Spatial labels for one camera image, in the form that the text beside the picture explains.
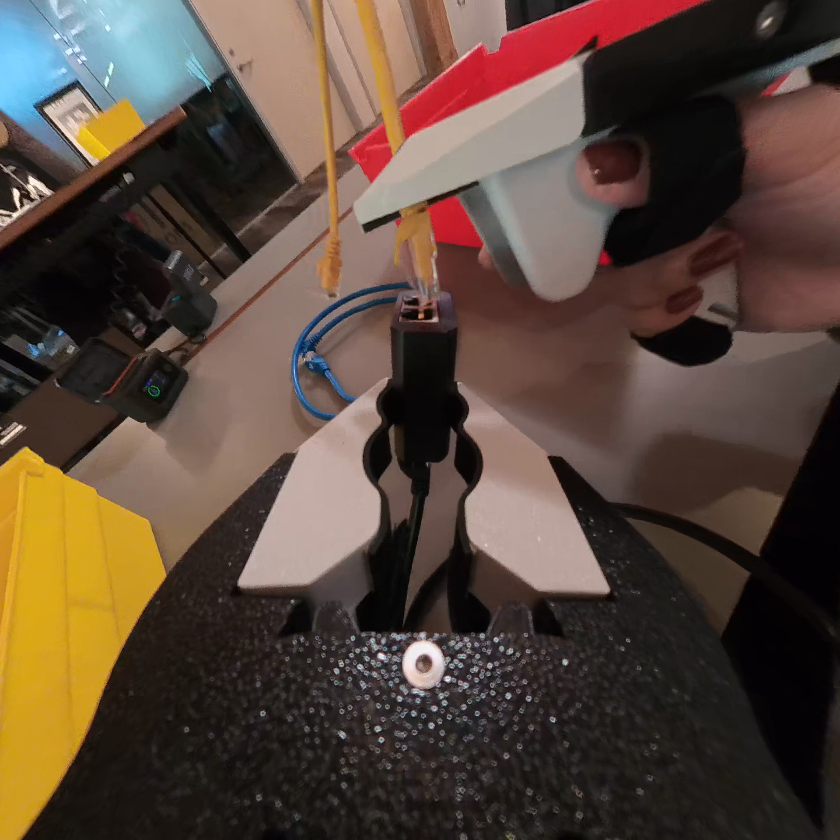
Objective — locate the black portable power station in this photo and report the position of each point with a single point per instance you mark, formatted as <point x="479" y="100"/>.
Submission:
<point x="131" y="387"/>

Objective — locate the black printed shirt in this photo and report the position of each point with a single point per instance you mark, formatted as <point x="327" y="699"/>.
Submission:
<point x="25" y="178"/>

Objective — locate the brown wooden post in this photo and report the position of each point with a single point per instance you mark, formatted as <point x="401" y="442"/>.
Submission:
<point x="433" y="33"/>

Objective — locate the person's right hand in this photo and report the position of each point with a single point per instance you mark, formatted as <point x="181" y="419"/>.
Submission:
<point x="787" y="218"/>

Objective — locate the white double door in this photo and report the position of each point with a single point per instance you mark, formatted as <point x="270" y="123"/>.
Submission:
<point x="281" y="79"/>

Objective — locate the glass office partition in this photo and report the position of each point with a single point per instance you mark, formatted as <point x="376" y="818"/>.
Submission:
<point x="131" y="47"/>

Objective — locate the black battery charger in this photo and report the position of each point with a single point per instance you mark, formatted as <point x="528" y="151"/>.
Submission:
<point x="190" y="303"/>

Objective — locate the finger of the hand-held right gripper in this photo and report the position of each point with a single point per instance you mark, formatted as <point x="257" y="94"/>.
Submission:
<point x="471" y="132"/>

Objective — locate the red plastic bin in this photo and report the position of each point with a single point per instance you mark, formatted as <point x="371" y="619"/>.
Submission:
<point x="557" y="37"/>

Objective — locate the black framed picture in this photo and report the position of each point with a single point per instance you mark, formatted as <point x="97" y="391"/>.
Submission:
<point x="65" y="111"/>

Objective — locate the large yellow plastic bin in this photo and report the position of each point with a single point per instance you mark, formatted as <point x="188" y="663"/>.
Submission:
<point x="51" y="590"/>

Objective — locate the small yellow bin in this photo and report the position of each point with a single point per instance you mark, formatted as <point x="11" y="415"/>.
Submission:
<point x="110" y="134"/>

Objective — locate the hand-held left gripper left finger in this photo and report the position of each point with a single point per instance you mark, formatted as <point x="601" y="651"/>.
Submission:
<point x="314" y="526"/>

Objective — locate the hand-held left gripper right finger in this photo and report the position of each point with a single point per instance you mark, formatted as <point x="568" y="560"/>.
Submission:
<point x="530" y="526"/>

